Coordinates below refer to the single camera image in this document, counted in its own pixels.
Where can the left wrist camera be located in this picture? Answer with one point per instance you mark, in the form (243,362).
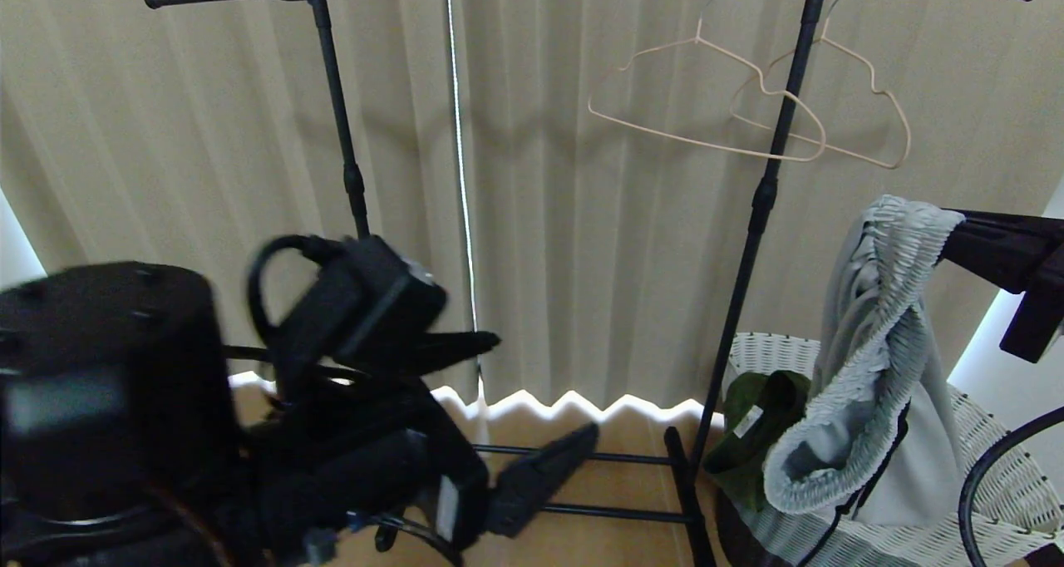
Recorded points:
(374,301)

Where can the beige curtain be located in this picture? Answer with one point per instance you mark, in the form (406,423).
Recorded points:
(598,259)

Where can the green long-sleeved shirt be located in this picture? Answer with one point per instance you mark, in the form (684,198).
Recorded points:
(748,459)

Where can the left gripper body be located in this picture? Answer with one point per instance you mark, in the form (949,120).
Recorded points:
(374,467)

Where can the pale grey shorts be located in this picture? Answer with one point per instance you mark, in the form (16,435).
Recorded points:
(881,318)

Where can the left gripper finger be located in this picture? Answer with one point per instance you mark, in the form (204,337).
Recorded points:
(449,352)
(532,484)

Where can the white laundry basket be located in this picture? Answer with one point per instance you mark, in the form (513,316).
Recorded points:
(997,484)

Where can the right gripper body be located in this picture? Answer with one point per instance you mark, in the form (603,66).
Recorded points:
(1035,326)

